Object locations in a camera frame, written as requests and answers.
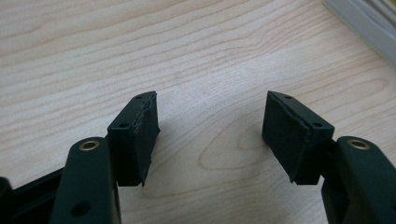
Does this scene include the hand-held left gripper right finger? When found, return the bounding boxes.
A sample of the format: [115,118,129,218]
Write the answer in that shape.
[261,90,335,186]

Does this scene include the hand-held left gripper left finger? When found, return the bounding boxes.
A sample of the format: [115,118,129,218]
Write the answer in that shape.
[106,91,162,188]

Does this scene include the grey metal rail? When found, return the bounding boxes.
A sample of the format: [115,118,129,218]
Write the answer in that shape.
[322,0,396,68]

